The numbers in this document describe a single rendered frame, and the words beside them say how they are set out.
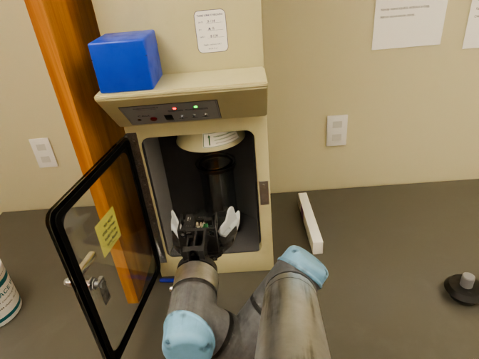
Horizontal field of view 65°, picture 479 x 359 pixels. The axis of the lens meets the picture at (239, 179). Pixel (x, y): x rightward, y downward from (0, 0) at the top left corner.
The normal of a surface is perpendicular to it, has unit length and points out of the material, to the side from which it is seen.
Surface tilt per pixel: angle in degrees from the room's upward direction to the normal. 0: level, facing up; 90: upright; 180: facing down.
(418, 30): 90
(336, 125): 90
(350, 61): 90
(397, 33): 90
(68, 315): 0
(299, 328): 29
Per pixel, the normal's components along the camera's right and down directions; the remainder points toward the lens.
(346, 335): -0.08, -0.86
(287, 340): -0.20, -0.98
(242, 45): 0.00, 0.51
